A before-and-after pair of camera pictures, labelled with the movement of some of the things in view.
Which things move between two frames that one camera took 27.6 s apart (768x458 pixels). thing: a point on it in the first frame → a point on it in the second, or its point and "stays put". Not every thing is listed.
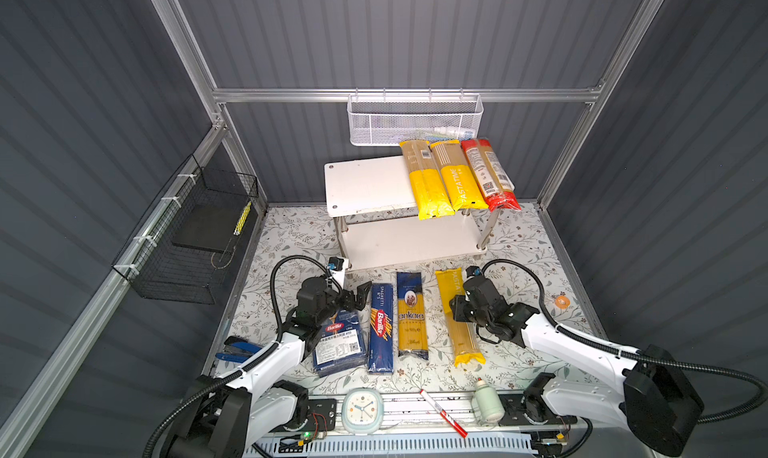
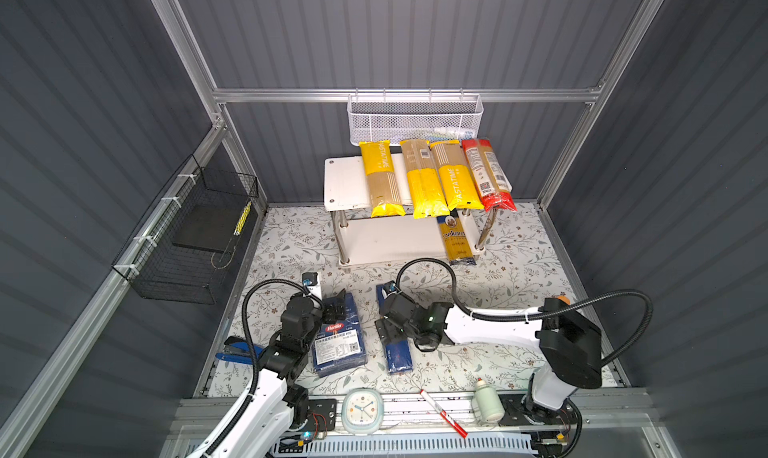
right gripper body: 462,310 → 390,329
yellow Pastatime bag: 425,180 stays put
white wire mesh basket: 392,119 stays put
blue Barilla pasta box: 340,345 stays put
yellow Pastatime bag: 459,182 stays put
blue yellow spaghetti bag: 411,316 → 458,249
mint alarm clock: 362,410 stays put
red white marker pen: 445,415 stays put
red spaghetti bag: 492,178 stays put
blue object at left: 237,349 stays put
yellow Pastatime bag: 465,349 → 384,193
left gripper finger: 362,294 → 336,308
